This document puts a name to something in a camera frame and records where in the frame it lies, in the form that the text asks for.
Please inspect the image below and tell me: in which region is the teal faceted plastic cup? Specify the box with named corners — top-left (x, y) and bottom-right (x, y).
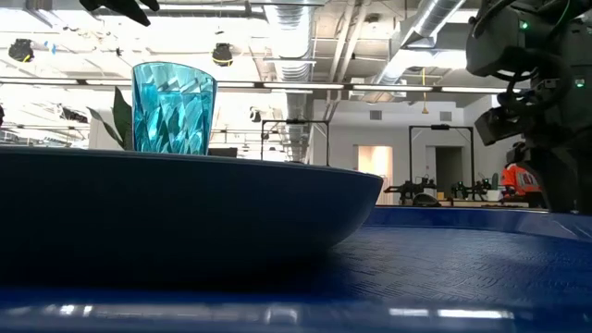
top-left (131, 61), bottom-right (218, 156)

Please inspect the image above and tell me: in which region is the dark teal round plate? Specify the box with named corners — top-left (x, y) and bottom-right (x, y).
top-left (0, 145), bottom-right (385, 288)

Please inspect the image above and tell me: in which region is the blue plastic tray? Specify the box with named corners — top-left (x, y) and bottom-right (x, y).
top-left (0, 205), bottom-right (592, 333)

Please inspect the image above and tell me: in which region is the person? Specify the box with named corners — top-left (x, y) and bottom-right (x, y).
top-left (501, 161), bottom-right (543, 207)

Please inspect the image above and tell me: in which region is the black hanging ceiling lamp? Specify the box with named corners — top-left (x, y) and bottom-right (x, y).
top-left (7, 38), bottom-right (36, 64)
top-left (211, 42), bottom-right (234, 68)

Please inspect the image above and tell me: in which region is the green artificial plant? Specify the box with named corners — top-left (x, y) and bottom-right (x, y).
top-left (86, 86), bottom-right (135, 152)

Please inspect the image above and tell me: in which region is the long ceiling light strip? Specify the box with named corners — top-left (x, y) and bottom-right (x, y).
top-left (440, 86), bottom-right (522, 95)
top-left (263, 81), bottom-right (346, 91)
top-left (353, 84), bottom-right (435, 93)
top-left (0, 77), bottom-right (79, 86)

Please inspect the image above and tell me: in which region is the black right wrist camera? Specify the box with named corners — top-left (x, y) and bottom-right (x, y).
top-left (474, 106), bottom-right (526, 147)

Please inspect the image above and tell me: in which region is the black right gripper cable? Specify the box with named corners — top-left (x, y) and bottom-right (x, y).
top-left (497, 45), bottom-right (574, 117)

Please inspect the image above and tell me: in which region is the black background station frame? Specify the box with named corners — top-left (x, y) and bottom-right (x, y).
top-left (260, 118), bottom-right (330, 167)
top-left (408, 123), bottom-right (476, 186)

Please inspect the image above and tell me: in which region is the silver spiral air duct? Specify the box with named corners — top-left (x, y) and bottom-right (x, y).
top-left (369, 0), bottom-right (468, 89)
top-left (263, 0), bottom-right (318, 163)

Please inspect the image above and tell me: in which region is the yellow hanging cord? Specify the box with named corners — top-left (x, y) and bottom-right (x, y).
top-left (420, 67), bottom-right (429, 116)

